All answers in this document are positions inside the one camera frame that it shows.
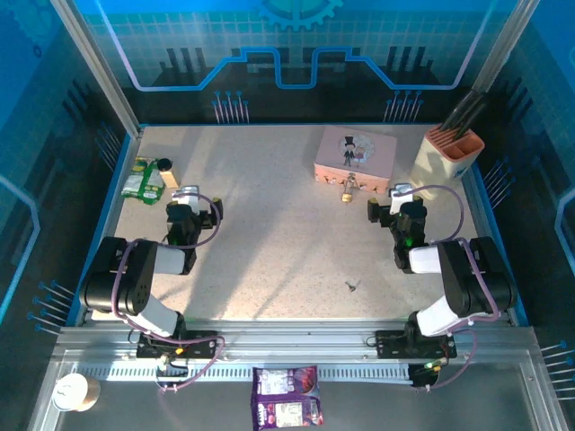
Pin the brass padlock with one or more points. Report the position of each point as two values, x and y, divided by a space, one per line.
346 197

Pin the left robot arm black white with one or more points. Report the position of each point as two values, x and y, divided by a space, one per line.
135 278

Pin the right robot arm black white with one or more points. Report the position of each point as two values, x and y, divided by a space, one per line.
467 278

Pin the small metal key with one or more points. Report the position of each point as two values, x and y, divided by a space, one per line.
352 285

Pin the silver box hasp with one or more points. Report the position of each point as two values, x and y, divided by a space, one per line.
352 178

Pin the small wooden block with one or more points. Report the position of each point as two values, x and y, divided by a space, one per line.
170 179

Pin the pink wedding cartoon box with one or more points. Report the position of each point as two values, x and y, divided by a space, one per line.
359 152

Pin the green white snack packet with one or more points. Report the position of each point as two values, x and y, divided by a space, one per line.
144 182

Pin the black round object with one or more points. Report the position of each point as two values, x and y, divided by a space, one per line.
164 164

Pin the cream orange knife block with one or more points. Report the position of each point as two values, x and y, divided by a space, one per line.
438 166

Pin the purple snack bag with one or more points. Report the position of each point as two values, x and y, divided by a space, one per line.
287 397

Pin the paper coffee cup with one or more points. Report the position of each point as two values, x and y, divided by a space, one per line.
74 391

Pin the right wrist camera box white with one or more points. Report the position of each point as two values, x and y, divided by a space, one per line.
400 194

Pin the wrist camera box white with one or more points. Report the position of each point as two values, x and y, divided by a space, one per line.
186 197
400 194

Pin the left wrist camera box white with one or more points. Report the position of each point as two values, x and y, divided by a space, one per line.
186 197

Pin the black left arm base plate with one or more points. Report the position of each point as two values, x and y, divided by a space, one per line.
197 343

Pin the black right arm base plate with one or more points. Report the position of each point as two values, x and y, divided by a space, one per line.
395 343

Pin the aluminium frame rail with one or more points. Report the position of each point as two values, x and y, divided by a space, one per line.
292 341

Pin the aluminium frame post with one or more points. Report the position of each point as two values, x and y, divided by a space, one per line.
99 67
503 45

